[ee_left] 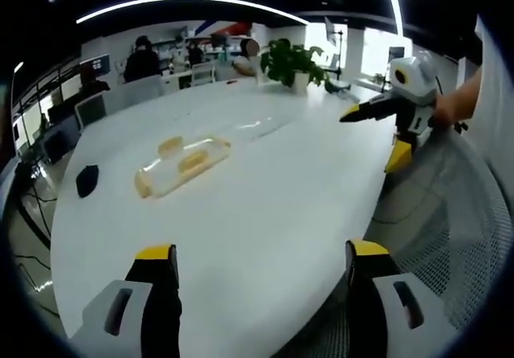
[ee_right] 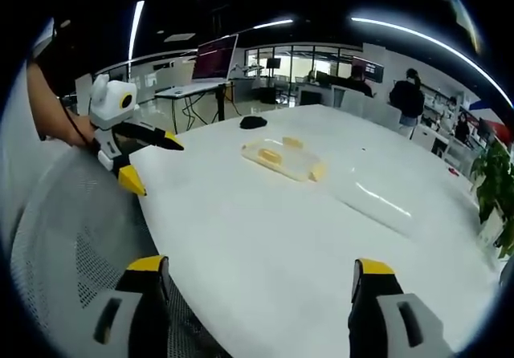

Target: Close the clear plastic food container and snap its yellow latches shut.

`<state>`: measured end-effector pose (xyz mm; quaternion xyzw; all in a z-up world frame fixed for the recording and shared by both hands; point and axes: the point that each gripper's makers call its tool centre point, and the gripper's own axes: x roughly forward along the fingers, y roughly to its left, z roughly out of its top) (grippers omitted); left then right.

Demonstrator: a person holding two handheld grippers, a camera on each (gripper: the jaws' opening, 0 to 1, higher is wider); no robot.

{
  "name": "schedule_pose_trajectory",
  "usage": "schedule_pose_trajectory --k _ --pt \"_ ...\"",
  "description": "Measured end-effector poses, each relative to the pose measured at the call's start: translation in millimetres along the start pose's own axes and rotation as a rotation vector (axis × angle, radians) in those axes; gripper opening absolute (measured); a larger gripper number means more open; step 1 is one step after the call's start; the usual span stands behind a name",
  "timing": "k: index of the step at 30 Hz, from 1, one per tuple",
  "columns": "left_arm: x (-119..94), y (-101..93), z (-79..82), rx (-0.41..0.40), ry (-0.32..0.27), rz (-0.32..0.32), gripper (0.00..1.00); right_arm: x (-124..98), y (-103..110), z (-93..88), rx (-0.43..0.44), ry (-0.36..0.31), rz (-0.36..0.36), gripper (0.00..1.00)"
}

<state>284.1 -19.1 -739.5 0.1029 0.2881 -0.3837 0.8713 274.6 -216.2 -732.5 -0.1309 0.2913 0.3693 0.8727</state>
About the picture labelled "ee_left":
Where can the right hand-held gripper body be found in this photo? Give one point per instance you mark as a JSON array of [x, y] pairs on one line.
[[417, 81]]

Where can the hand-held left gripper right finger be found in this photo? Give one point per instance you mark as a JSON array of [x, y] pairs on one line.
[[385, 306]]

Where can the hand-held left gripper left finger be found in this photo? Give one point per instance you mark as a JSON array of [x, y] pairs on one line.
[[132, 318]]

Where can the clear plastic bag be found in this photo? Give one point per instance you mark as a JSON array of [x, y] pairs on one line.
[[180, 169]]

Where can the person's right hand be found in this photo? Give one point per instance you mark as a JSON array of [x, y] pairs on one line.
[[443, 111]]

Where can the dark computer monitor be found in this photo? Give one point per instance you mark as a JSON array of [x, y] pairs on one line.
[[396, 56]]

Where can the dark object on table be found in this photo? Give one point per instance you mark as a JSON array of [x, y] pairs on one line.
[[339, 88]]

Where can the white mesh chair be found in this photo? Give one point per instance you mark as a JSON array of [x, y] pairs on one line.
[[454, 229]]

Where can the green potted plant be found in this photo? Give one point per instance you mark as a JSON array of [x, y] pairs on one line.
[[291, 63]]

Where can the black pouch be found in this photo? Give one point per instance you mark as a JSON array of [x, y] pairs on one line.
[[87, 181]]

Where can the black camera stand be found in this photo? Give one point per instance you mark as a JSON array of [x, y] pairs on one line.
[[339, 49]]

